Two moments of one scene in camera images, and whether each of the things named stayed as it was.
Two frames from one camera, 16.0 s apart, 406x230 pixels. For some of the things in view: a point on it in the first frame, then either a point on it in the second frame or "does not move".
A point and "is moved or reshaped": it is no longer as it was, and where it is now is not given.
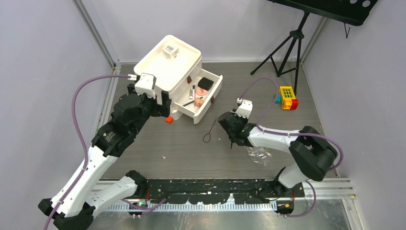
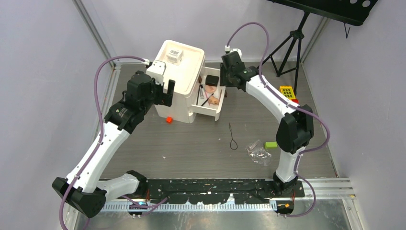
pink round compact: x=200 y=91 -> x=210 y=88
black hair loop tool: x=207 y=138 is moved or reshaped
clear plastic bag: x=259 y=154 does not move
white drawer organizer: x=177 y=67 is moved or reshaped
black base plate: x=219 y=191 does not move
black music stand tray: x=355 y=12 does not move
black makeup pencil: x=190 y=102 -> x=207 y=99
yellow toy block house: x=287 y=94 does not move
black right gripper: x=245 y=120 -> x=223 y=81
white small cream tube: x=191 y=94 -> x=201 y=93
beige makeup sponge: x=198 y=102 -> x=213 y=100
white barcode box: x=170 y=52 is moved or reshaped
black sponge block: x=205 y=83 -> x=211 y=80
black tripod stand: x=297 y=34 does not move
